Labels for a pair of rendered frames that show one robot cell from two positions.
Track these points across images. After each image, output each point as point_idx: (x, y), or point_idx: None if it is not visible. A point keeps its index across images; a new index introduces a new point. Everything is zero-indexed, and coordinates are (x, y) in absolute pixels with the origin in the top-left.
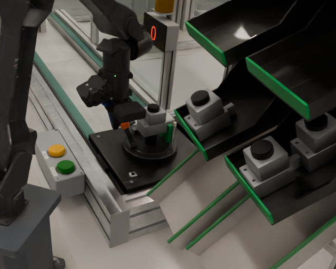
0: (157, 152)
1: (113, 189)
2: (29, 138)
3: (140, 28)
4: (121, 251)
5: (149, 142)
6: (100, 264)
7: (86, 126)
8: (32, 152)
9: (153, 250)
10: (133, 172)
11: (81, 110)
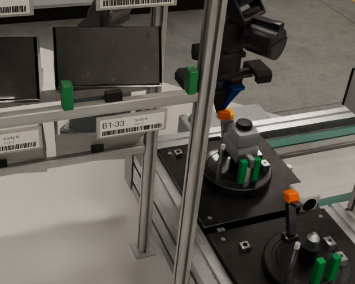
0: (214, 169)
1: (164, 145)
2: (105, 10)
3: (236, 7)
4: (118, 184)
5: (229, 160)
6: (106, 170)
7: (289, 142)
8: (105, 23)
9: (115, 206)
10: (181, 152)
11: (345, 151)
